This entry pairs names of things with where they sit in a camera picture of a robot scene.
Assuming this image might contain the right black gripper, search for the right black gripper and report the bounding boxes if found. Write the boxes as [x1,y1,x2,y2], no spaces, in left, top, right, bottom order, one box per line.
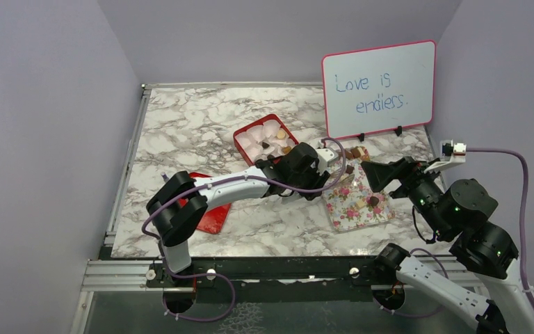
[362,153,451,237]

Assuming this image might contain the red box lid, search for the red box lid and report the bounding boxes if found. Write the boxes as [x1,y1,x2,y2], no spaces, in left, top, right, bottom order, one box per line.
[171,190,231,237]

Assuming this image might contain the metal serving tongs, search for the metal serving tongs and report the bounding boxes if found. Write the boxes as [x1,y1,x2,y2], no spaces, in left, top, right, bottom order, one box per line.
[325,170,355,188]

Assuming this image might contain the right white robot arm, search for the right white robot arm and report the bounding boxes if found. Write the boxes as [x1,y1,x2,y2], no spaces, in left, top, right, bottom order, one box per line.
[361,157,534,333]

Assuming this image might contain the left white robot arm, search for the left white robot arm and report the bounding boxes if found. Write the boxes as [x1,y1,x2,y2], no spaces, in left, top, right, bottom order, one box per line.
[146,143,339,286]

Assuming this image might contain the dark round chocolate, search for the dark round chocolate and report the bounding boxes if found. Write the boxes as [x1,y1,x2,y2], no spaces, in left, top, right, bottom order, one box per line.
[367,196,380,207]

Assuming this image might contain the red chocolate box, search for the red chocolate box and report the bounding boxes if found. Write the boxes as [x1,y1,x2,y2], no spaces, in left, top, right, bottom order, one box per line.
[233,113,299,166]

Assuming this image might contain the floral serving tray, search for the floral serving tray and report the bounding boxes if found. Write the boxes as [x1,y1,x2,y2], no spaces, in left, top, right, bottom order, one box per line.
[322,146,395,232]

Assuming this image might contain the pink framed whiteboard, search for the pink framed whiteboard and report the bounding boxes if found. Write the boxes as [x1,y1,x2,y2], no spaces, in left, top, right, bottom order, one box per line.
[321,40,437,138]

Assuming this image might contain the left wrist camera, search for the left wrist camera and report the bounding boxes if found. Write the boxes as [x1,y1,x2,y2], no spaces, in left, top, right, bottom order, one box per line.
[316,148,339,174]

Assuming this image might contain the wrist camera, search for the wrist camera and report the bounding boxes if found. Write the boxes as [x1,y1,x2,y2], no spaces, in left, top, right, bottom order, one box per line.
[316,148,339,174]
[424,140,467,174]

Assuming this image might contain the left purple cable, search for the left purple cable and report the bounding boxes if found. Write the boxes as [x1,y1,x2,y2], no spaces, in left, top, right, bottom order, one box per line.
[141,136,348,241]

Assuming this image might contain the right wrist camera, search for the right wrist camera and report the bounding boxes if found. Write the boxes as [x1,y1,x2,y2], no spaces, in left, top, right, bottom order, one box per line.
[424,140,467,174]

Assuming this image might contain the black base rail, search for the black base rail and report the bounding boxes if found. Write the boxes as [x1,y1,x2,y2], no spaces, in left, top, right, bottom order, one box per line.
[146,255,396,305]

